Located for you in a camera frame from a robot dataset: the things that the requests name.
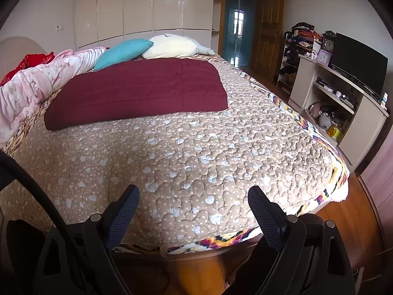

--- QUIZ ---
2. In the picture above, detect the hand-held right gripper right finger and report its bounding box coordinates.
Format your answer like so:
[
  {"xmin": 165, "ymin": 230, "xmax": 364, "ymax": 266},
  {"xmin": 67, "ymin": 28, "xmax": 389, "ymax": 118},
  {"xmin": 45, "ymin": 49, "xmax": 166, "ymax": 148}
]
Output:
[{"xmin": 247, "ymin": 186, "xmax": 357, "ymax": 295}]

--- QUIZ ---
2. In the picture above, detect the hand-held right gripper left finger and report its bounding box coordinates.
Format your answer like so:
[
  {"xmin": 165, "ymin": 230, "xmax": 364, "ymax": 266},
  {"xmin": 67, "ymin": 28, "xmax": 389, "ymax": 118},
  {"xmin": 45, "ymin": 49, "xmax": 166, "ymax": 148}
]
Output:
[{"xmin": 34, "ymin": 184, "xmax": 141, "ymax": 295}]

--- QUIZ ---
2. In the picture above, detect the maroon puffer jacket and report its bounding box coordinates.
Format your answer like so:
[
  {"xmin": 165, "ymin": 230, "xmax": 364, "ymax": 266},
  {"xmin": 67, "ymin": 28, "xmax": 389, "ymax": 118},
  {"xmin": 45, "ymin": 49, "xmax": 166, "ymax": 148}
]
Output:
[{"xmin": 44, "ymin": 57, "xmax": 228, "ymax": 131}]

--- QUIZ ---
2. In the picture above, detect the patterned fleece blanket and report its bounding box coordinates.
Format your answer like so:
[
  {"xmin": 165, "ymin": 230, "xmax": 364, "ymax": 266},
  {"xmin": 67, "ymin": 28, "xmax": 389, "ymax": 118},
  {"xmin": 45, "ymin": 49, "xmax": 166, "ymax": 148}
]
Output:
[{"xmin": 6, "ymin": 52, "xmax": 351, "ymax": 254}]

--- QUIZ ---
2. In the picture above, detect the beige quilted bedspread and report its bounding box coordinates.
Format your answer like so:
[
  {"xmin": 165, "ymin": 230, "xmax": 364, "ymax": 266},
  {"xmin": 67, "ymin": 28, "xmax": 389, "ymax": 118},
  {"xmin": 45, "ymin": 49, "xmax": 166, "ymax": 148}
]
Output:
[{"xmin": 0, "ymin": 54, "xmax": 335, "ymax": 248}]

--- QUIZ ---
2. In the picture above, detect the yellow container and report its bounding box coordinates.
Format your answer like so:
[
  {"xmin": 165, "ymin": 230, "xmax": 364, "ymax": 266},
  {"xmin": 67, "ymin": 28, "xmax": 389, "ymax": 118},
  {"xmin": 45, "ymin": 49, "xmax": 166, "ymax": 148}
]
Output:
[{"xmin": 327, "ymin": 124, "xmax": 344, "ymax": 140}]

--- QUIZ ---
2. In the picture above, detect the pink soft bag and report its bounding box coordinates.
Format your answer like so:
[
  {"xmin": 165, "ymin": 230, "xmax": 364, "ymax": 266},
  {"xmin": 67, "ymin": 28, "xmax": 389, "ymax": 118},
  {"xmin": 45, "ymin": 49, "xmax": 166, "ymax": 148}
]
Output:
[{"xmin": 308, "ymin": 102, "xmax": 323, "ymax": 118}]

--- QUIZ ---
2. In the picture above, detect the pink wardrobe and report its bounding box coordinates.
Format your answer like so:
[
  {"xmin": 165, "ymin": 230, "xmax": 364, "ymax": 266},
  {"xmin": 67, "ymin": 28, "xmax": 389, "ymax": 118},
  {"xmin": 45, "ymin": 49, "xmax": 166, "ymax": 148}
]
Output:
[{"xmin": 359, "ymin": 141, "xmax": 393, "ymax": 222}]

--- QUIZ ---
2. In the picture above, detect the white television cabinet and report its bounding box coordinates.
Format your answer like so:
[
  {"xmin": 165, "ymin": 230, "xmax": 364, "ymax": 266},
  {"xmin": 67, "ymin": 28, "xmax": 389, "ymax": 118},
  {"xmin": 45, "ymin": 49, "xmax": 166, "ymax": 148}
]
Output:
[{"xmin": 288, "ymin": 54, "xmax": 390, "ymax": 168}]

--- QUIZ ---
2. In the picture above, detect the cluttered shoe rack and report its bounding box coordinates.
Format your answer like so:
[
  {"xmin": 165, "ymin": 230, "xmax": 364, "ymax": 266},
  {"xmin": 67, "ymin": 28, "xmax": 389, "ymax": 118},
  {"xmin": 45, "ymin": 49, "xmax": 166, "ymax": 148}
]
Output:
[{"xmin": 276, "ymin": 21, "xmax": 323, "ymax": 94}]

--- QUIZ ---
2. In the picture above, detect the pink floral quilt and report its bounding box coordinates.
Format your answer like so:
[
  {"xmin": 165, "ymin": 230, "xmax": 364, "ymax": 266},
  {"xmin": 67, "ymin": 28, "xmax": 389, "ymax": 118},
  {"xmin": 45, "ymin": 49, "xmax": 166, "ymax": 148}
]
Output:
[{"xmin": 0, "ymin": 47, "xmax": 107, "ymax": 149}]

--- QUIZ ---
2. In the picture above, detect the teal pillow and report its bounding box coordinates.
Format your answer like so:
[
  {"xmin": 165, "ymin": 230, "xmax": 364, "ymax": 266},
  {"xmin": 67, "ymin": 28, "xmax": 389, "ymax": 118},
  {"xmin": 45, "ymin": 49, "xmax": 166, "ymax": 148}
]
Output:
[{"xmin": 93, "ymin": 38, "xmax": 154, "ymax": 72}]

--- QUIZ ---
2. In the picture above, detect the purple clock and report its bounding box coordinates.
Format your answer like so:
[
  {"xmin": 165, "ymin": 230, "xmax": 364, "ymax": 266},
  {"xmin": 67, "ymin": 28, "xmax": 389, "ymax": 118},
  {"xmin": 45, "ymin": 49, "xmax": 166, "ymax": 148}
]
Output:
[{"xmin": 316, "ymin": 50, "xmax": 332, "ymax": 66}]

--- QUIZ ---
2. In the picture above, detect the cream pillow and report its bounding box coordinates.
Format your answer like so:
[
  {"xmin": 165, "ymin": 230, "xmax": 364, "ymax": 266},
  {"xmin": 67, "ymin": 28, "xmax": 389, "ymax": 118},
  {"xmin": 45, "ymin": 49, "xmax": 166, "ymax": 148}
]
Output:
[{"xmin": 141, "ymin": 34, "xmax": 197, "ymax": 59}]

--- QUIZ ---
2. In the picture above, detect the grey plush toy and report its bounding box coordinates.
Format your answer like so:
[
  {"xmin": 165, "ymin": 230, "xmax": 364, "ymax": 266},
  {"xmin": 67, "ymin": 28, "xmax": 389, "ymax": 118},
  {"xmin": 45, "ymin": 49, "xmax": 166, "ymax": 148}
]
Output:
[{"xmin": 184, "ymin": 37, "xmax": 215, "ymax": 56}]

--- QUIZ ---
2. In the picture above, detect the black television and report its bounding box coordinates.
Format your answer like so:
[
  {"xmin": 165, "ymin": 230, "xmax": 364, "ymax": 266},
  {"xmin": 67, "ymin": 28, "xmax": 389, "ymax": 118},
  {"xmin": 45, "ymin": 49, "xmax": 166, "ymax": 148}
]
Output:
[{"xmin": 330, "ymin": 32, "xmax": 389, "ymax": 99}]

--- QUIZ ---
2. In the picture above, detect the red cloth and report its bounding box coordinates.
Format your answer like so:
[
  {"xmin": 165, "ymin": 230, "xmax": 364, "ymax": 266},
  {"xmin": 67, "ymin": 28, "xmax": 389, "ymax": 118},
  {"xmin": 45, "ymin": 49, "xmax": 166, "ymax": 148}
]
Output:
[{"xmin": 0, "ymin": 52, "xmax": 56, "ymax": 87}]

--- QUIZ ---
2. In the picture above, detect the dark round clock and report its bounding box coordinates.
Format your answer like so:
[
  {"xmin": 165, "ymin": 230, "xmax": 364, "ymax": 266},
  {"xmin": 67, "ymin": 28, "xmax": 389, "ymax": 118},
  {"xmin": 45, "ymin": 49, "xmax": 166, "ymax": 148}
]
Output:
[{"xmin": 321, "ymin": 30, "xmax": 337, "ymax": 53}]

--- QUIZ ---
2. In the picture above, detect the wooden door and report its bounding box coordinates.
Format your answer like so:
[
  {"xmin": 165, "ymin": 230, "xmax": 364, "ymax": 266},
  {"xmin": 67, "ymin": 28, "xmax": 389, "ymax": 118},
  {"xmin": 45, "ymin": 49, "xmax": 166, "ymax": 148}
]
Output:
[{"xmin": 253, "ymin": 0, "xmax": 284, "ymax": 82}]

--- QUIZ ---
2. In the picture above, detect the teal glass door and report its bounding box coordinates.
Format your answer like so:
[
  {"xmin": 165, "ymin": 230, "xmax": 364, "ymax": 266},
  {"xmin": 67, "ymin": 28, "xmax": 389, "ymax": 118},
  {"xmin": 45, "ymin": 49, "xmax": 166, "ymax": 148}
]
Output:
[{"xmin": 225, "ymin": 0, "xmax": 257, "ymax": 65}]

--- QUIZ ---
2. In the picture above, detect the pale headboard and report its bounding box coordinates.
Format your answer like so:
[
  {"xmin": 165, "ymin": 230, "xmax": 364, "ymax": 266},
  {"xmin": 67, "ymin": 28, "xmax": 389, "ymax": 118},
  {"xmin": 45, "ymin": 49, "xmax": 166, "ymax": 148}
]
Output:
[{"xmin": 0, "ymin": 36, "xmax": 50, "ymax": 77}]

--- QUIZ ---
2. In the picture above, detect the glossy white wardrobe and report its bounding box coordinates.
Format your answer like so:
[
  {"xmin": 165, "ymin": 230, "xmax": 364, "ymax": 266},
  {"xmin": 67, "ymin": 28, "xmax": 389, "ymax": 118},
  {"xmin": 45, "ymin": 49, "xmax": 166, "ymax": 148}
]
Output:
[{"xmin": 75, "ymin": 0, "xmax": 222, "ymax": 50}]

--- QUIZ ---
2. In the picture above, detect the black cable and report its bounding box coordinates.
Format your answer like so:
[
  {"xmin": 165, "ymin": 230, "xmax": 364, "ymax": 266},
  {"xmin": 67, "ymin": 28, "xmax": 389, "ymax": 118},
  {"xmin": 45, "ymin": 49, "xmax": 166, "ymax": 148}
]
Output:
[{"xmin": 0, "ymin": 150, "xmax": 93, "ymax": 295}]

